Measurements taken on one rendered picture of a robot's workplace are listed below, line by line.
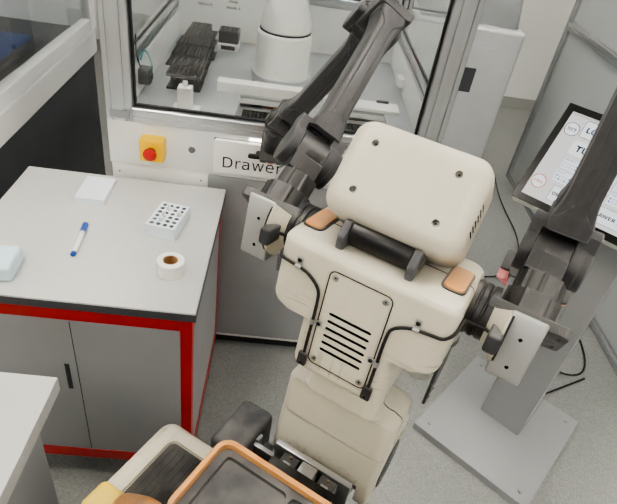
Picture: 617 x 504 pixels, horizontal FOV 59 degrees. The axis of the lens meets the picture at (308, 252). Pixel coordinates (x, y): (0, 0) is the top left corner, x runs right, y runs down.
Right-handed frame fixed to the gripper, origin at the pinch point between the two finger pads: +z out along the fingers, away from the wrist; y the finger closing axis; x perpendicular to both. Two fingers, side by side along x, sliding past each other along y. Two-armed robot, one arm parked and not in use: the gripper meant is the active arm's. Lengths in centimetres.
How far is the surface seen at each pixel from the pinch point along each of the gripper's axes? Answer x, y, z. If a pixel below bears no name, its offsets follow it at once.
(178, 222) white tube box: 23.2, -25.8, -5.6
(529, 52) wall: -207, 240, 216
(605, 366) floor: -160, -39, 78
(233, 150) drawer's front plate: 11.6, 2.1, 1.4
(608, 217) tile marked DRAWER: -90, -16, -28
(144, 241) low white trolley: 31.4, -32.5, -5.6
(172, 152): 30.6, 0.9, 6.3
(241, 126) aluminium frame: 10.0, 7.8, -3.9
